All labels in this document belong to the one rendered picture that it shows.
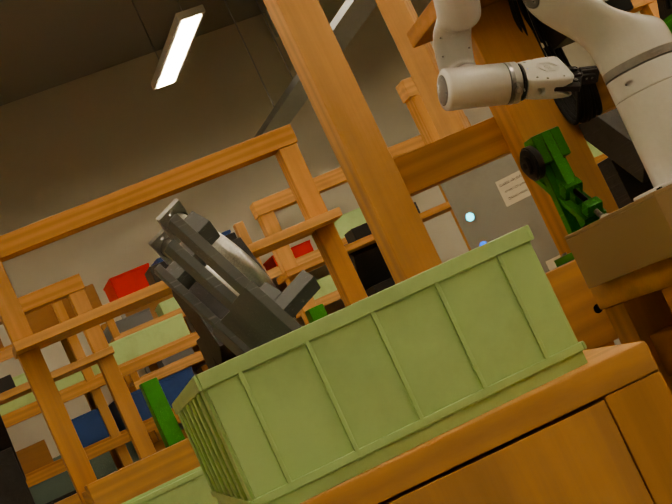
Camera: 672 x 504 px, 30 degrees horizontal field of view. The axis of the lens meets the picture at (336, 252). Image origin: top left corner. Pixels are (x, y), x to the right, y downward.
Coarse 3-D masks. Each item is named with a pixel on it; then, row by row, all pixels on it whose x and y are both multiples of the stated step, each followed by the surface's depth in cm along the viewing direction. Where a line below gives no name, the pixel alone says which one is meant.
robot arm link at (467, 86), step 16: (464, 64) 252; (496, 64) 249; (448, 80) 245; (464, 80) 245; (480, 80) 246; (496, 80) 247; (448, 96) 246; (464, 96) 246; (480, 96) 246; (496, 96) 248
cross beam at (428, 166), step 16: (608, 96) 296; (480, 128) 287; (496, 128) 288; (432, 144) 284; (448, 144) 285; (464, 144) 286; (480, 144) 287; (496, 144) 287; (400, 160) 282; (416, 160) 283; (432, 160) 283; (448, 160) 284; (464, 160) 285; (480, 160) 286; (416, 176) 282; (432, 176) 283; (448, 176) 283; (416, 192) 282
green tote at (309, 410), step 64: (512, 256) 142; (320, 320) 137; (384, 320) 138; (448, 320) 139; (512, 320) 141; (192, 384) 138; (256, 384) 135; (320, 384) 136; (384, 384) 137; (448, 384) 138; (512, 384) 139; (256, 448) 134; (320, 448) 135; (384, 448) 136
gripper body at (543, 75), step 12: (528, 60) 255; (540, 60) 254; (552, 60) 254; (528, 72) 250; (540, 72) 250; (552, 72) 250; (564, 72) 250; (528, 84) 248; (540, 84) 248; (552, 84) 249; (564, 84) 249; (528, 96) 250; (540, 96) 250; (552, 96) 250; (564, 96) 251
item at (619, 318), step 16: (624, 304) 192; (640, 304) 193; (656, 304) 194; (624, 320) 194; (640, 320) 192; (656, 320) 193; (624, 336) 196; (640, 336) 192; (656, 336) 190; (656, 352) 192
